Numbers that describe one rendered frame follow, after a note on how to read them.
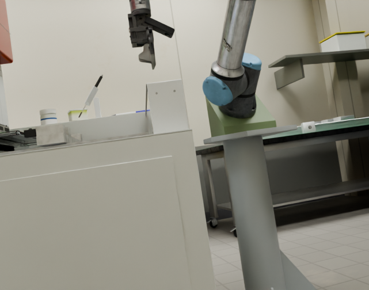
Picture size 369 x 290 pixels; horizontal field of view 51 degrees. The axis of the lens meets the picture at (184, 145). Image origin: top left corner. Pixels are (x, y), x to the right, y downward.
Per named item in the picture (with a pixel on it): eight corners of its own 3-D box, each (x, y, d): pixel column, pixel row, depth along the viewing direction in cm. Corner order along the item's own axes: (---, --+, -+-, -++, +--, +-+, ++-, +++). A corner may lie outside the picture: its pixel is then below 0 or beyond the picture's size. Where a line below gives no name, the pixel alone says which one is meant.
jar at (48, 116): (40, 131, 171) (37, 110, 171) (44, 132, 178) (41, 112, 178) (56, 129, 171) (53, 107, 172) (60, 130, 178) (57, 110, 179)
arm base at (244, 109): (248, 96, 166) (253, 75, 160) (261, 117, 155) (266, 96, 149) (214, 98, 163) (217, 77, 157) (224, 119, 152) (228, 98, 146)
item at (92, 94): (86, 119, 156) (82, 87, 156) (87, 121, 160) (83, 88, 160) (101, 117, 157) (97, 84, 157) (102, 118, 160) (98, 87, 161)
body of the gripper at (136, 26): (132, 50, 147) (128, 18, 147) (155, 47, 148) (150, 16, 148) (132, 43, 139) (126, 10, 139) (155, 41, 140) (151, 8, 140)
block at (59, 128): (36, 136, 116) (35, 126, 116) (39, 137, 120) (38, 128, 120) (63, 133, 117) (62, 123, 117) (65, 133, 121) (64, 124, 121)
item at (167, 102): (153, 135, 101) (146, 83, 102) (150, 147, 156) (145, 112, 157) (189, 130, 103) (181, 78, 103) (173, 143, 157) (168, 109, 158)
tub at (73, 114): (71, 125, 165) (69, 109, 166) (69, 127, 172) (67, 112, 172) (89, 123, 169) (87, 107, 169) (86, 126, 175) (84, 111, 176)
